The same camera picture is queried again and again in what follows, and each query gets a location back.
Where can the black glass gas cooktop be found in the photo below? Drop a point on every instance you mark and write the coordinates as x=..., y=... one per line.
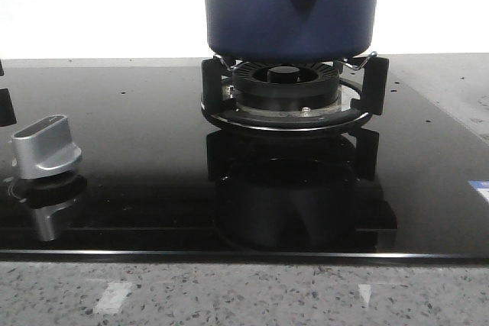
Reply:
x=157, y=182

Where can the silver stove control knob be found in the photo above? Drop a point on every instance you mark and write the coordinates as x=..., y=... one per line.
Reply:
x=45, y=148

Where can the black pot support grate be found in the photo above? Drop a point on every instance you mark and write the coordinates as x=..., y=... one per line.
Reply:
x=360, y=96

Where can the dark blue cooking pot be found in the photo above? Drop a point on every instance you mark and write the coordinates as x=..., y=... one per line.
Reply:
x=290, y=31

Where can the blue white cooktop sticker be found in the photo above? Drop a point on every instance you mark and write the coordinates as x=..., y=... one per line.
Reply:
x=482, y=187

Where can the black round gas burner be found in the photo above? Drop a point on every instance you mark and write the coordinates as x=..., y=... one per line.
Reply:
x=272, y=89

